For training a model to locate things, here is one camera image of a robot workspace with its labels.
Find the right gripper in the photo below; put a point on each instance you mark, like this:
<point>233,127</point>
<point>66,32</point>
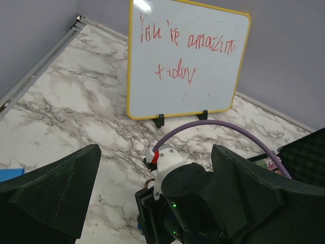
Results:
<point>257,205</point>

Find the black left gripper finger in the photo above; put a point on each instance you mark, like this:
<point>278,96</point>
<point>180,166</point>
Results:
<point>49,204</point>

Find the blue plastic box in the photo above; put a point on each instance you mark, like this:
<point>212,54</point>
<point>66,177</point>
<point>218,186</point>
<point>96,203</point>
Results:
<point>7,174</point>

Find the black poker chip case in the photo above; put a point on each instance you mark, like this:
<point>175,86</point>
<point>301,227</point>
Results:
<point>304,158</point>

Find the brown 100 poker chip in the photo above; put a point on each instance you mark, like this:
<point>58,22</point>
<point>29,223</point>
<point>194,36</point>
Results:
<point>149,183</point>

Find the white whiteboard yellow frame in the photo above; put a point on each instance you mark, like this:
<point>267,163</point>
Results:
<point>184,58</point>

